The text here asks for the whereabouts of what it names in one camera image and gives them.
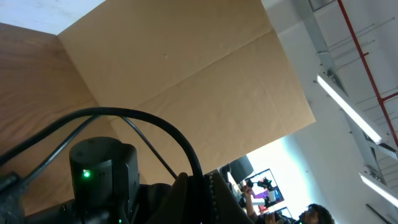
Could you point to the red ceiling pipe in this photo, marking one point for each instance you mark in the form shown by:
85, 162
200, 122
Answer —
362, 56

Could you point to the cardboard panel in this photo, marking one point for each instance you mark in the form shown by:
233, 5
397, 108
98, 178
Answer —
215, 70

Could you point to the computer monitor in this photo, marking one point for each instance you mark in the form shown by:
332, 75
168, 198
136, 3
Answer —
266, 194

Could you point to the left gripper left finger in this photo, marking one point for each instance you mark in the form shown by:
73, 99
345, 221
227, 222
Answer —
176, 208

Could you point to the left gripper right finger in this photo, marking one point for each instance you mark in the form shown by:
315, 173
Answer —
221, 207

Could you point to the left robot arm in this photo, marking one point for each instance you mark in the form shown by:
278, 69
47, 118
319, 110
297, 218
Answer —
107, 189

